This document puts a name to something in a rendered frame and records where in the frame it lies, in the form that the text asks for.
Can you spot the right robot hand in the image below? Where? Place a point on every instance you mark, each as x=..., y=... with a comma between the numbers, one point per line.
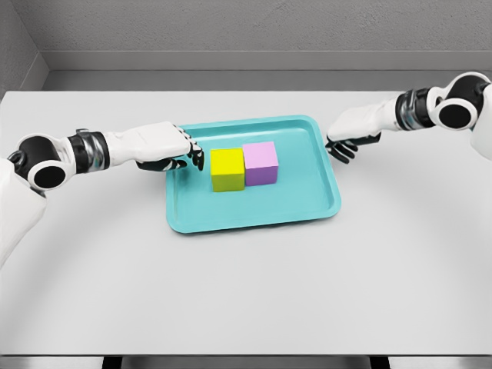
x=348, y=125

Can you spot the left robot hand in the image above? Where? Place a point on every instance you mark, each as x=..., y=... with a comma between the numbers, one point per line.
x=161, y=142

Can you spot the yellow cube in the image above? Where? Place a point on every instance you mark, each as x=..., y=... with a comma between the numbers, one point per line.
x=227, y=171

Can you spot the pink cube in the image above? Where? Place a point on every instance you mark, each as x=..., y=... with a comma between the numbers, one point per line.
x=261, y=163

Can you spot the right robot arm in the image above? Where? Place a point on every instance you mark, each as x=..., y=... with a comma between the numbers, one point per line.
x=442, y=107

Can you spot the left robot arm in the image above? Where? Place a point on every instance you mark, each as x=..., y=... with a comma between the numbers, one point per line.
x=57, y=169

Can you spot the teal plastic tray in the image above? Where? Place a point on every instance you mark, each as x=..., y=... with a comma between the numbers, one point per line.
x=253, y=200

